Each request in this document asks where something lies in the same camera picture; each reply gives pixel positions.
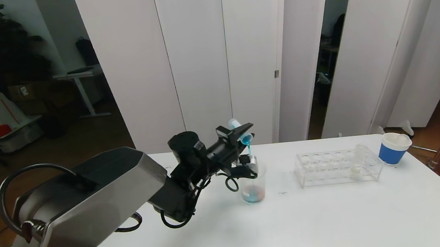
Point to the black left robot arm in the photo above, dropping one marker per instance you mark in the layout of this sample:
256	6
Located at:
93	204

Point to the test tube with blue pigment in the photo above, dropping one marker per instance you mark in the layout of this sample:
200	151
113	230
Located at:
247	139

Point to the white desk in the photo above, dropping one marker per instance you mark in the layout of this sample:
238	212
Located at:
79	76

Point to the clear plastic beaker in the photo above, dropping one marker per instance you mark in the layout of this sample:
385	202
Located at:
255	195

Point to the black backpack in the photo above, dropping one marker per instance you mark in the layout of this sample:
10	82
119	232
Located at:
88	53

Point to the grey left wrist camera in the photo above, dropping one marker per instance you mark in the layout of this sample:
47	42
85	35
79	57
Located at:
249	166

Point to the dark green potted plant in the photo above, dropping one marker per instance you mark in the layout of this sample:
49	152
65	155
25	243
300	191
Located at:
6	50

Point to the test tube with yellow pigment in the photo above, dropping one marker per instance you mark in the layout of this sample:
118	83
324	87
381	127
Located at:
355	171

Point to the brown cardboard box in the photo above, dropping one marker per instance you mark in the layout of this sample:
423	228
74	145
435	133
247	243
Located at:
25	91

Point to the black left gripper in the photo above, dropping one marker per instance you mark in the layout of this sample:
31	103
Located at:
225	135

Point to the test tube with red pigment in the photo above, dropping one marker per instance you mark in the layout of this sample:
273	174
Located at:
403	138

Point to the white partition foot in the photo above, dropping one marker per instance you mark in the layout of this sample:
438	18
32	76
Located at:
405	128
378	131

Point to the blue white paper cup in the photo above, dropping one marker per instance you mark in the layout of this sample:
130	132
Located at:
391	155

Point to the white machine with base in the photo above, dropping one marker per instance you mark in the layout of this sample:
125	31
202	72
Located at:
7	112

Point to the black office chair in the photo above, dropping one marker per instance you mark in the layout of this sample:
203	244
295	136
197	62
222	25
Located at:
338	31

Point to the white folding partition screen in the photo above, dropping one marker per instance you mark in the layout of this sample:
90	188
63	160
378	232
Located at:
199	62
371	48

